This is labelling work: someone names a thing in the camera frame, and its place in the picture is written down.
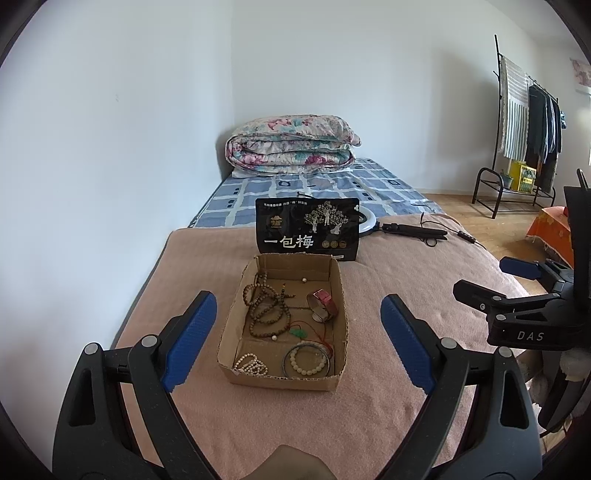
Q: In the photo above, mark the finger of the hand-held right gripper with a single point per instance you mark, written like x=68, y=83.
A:
x=508, y=318
x=517, y=266

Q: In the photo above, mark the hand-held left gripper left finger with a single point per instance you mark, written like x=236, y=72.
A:
x=191, y=341

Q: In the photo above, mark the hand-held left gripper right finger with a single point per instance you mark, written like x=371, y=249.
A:
x=406, y=341

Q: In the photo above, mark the grey bangle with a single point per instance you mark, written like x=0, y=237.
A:
x=329, y=357

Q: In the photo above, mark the cardboard box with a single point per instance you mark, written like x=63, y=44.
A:
x=277, y=379

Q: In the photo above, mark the orange covered side table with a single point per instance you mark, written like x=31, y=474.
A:
x=549, y=226

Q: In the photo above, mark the person's floral clothing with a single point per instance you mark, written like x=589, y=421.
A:
x=535, y=387

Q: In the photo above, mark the yellow box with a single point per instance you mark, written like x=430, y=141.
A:
x=524, y=177

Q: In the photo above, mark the black metal clothes rack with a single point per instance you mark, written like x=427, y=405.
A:
x=489, y=169

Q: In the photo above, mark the black folded tripod stand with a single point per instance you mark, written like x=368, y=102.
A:
x=415, y=230

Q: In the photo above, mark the dark hanging clothes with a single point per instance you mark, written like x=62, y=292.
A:
x=542, y=124

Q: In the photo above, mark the striped hanging cloth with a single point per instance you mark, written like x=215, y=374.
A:
x=515, y=115

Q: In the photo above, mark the black snack bag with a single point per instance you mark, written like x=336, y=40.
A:
x=295, y=242

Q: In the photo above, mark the blue checked bed sheet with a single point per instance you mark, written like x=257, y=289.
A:
x=240, y=203

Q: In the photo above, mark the floral curtain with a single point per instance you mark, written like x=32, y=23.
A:
x=581, y=71

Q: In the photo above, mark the folded floral quilt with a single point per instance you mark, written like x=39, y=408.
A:
x=286, y=147

